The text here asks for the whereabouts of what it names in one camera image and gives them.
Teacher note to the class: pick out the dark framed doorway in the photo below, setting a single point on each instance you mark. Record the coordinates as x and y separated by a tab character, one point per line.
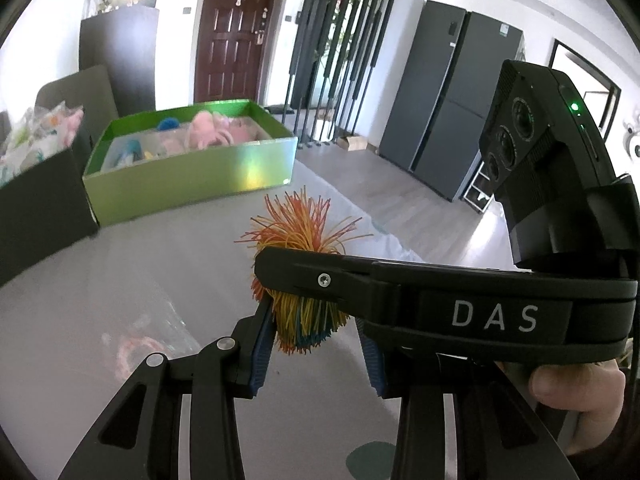
602	85

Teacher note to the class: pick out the black slat room divider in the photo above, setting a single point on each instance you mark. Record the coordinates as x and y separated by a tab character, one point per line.
340	50

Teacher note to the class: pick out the white shelf rack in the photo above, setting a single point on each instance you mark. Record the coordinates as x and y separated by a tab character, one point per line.
479	190

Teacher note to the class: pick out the pink patterned tape in plastic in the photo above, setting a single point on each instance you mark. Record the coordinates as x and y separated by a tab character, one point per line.
145	350

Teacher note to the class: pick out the dark grey refrigerator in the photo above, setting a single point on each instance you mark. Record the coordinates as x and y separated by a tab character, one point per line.
445	100

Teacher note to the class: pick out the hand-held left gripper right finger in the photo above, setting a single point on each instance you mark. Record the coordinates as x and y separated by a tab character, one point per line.
374	365

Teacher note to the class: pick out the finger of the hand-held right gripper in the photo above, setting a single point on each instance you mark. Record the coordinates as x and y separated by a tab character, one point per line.
310	275

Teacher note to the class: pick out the blue spiky toy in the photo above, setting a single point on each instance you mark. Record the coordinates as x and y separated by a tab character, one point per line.
169	123

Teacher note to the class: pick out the pile of packets and toys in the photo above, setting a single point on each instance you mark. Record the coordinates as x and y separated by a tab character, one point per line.
35	135

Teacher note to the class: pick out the green cardboard box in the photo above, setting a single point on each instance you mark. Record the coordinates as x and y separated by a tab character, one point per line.
190	180

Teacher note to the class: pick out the person's right hand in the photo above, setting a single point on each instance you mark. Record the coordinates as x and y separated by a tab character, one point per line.
585	390

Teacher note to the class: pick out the grey cloth-covered desktop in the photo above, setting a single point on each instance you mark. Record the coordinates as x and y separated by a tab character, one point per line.
125	270

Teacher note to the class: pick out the orange spiky rubber ball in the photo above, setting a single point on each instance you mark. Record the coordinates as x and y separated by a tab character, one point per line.
300	225

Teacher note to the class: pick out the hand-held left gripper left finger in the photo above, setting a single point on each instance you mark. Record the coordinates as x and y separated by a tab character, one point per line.
260	355

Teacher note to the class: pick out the black storage box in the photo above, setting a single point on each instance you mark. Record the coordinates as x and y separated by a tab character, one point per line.
35	215

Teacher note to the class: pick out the dark red entrance door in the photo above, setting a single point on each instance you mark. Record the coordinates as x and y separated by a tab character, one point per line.
235	35

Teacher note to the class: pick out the dark grey cabinet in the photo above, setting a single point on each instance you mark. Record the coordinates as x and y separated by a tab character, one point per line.
120	55

